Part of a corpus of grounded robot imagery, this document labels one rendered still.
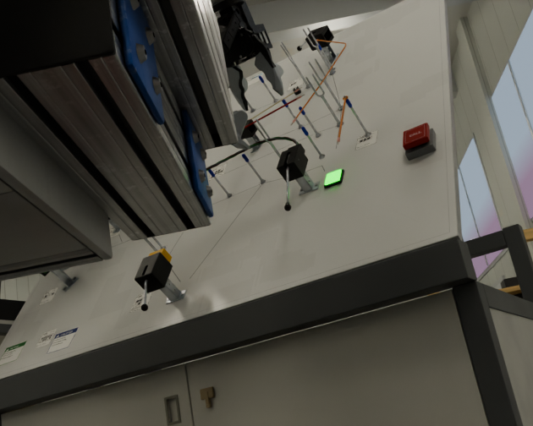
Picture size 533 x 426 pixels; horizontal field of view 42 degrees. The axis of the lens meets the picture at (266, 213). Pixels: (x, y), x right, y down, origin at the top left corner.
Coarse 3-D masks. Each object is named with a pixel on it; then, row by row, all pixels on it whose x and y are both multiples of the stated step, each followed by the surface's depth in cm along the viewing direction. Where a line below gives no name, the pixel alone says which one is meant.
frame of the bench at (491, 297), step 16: (464, 288) 110; (480, 288) 110; (464, 304) 110; (480, 304) 109; (496, 304) 116; (512, 304) 127; (528, 304) 141; (464, 320) 110; (480, 320) 108; (480, 336) 108; (496, 336) 109; (480, 352) 107; (496, 352) 106; (480, 368) 107; (496, 368) 106; (480, 384) 106; (496, 384) 105; (496, 400) 105; (512, 400) 105; (0, 416) 162; (496, 416) 104; (512, 416) 103
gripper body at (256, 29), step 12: (228, 0) 134; (240, 0) 135; (216, 12) 135; (228, 12) 136; (240, 12) 139; (240, 24) 136; (252, 24) 141; (240, 36) 135; (240, 48) 136; (252, 48) 135; (228, 60) 138; (240, 60) 138
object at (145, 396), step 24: (120, 384) 144; (144, 384) 141; (168, 384) 138; (24, 408) 158; (48, 408) 154; (72, 408) 150; (96, 408) 146; (120, 408) 143; (144, 408) 140; (168, 408) 137
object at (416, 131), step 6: (420, 126) 132; (426, 126) 131; (408, 132) 133; (414, 132) 132; (420, 132) 131; (426, 132) 130; (408, 138) 132; (414, 138) 131; (420, 138) 129; (426, 138) 129; (408, 144) 130; (414, 144) 130; (420, 144) 130
